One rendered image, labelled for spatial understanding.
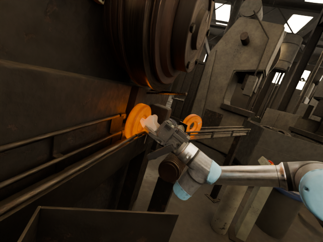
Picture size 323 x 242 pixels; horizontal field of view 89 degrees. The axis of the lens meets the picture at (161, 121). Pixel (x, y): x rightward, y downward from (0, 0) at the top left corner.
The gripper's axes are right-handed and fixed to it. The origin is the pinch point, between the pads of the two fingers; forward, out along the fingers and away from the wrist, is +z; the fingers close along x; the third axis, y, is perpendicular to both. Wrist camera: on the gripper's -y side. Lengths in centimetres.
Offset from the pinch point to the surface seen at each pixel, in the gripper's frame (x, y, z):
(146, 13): 21.8, 30.5, 6.1
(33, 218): 47.6, 0.9, -11.4
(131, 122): 7.7, 0.5, 0.0
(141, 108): 4.1, 5.6, 1.0
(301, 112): -358, 97, -162
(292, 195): -82, -2, -104
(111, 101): 13.5, 4.0, 7.7
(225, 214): -58, -37, -72
